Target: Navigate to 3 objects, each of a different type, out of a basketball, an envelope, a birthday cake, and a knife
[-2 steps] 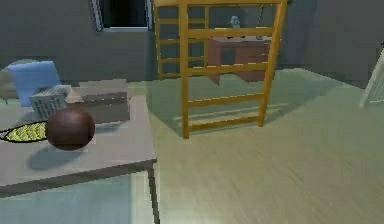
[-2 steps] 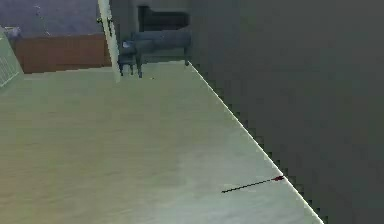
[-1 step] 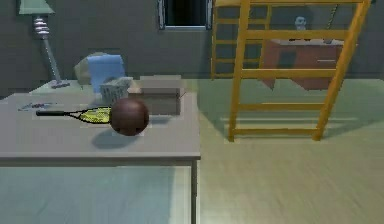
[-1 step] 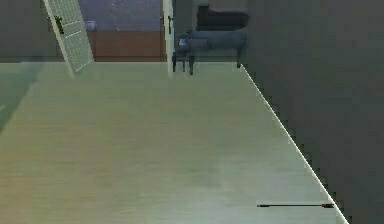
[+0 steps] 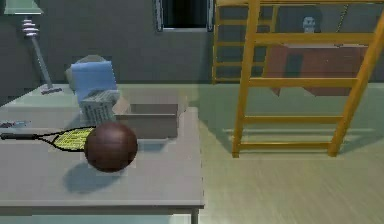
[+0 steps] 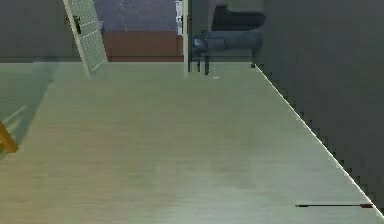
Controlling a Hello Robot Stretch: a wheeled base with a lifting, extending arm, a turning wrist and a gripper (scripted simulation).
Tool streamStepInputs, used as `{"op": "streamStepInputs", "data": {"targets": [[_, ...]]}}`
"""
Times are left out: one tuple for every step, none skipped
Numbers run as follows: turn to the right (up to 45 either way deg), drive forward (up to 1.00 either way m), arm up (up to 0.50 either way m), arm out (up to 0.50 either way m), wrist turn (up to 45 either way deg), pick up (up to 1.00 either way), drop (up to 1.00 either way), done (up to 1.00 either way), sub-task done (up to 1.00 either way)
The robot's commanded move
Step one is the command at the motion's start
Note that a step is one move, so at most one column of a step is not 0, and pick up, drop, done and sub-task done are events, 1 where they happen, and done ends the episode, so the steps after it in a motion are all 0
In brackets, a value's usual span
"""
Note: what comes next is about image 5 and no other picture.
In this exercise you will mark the brown basketball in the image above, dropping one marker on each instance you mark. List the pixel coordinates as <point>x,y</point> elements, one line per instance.
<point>111,146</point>

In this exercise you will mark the grey table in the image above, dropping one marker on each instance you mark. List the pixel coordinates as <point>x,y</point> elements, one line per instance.
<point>153,176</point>

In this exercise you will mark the yellow wooden loft bed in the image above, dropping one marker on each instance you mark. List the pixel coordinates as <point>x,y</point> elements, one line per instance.
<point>248,83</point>

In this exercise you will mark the grey desk lamp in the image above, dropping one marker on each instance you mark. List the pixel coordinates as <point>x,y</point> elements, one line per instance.
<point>33,36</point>

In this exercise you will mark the small grey bust statue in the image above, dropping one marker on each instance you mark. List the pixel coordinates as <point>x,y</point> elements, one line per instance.
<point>309,24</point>

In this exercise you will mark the grey open cardboard box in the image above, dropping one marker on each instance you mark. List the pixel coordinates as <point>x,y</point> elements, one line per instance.
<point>150,116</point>

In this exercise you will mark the grey folded newspaper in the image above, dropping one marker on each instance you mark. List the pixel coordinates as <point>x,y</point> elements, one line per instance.
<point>97,107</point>

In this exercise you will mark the dark window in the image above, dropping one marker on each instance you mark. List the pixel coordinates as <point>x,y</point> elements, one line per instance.
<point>184,13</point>

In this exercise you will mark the black yellow tennis racket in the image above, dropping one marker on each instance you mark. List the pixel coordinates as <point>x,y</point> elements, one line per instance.
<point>68,138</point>

